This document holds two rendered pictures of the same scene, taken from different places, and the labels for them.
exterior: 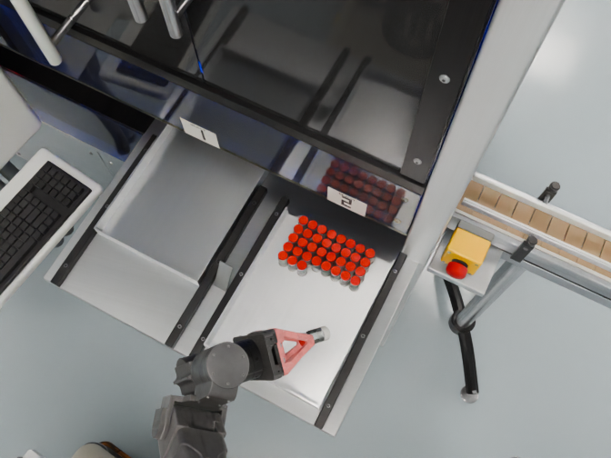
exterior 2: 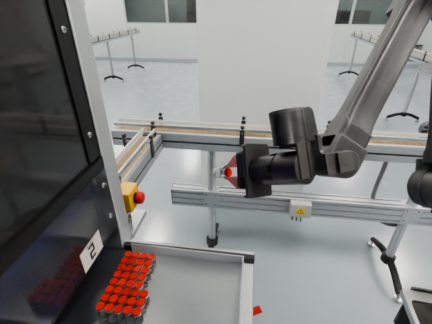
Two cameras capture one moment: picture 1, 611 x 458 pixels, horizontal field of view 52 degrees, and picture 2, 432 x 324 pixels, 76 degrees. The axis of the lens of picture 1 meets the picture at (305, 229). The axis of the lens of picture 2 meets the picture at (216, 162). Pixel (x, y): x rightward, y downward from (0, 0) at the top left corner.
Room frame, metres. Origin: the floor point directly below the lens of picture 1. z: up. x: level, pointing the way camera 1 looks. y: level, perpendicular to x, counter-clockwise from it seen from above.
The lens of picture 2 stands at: (0.41, 0.47, 1.54)
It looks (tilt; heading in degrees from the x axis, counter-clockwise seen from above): 30 degrees down; 249
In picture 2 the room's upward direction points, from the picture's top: straight up
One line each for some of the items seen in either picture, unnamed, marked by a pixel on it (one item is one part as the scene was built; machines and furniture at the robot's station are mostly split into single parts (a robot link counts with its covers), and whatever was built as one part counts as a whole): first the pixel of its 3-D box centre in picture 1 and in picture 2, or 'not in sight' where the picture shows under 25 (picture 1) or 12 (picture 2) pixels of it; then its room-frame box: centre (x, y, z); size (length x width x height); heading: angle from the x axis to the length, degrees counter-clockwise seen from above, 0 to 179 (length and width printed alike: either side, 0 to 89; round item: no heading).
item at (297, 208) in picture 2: not in sight; (299, 208); (-0.51, -0.53, 0.50); 0.12 x 0.05 x 0.09; 151
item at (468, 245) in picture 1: (466, 248); (125, 196); (0.42, -0.32, 0.99); 0.08 x 0.07 x 0.07; 151
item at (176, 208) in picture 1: (188, 193); not in sight; (0.60, 0.26, 0.90); 0.34 x 0.26 x 0.04; 151
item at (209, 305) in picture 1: (210, 296); not in sight; (0.36, 0.20, 0.91); 0.14 x 0.03 x 0.06; 150
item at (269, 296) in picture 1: (301, 303); (174, 292); (0.34, 0.01, 0.90); 0.34 x 0.26 x 0.04; 150
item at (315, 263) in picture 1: (321, 266); (141, 286); (0.42, -0.03, 0.90); 0.18 x 0.02 x 0.05; 60
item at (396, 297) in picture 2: not in sight; (386, 261); (-1.09, -0.29, 0.07); 0.50 x 0.08 x 0.14; 61
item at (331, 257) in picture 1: (325, 257); (133, 285); (0.44, -0.04, 0.90); 0.18 x 0.02 x 0.05; 60
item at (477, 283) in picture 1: (467, 254); (121, 221); (0.44, -0.35, 0.87); 0.14 x 0.13 x 0.02; 151
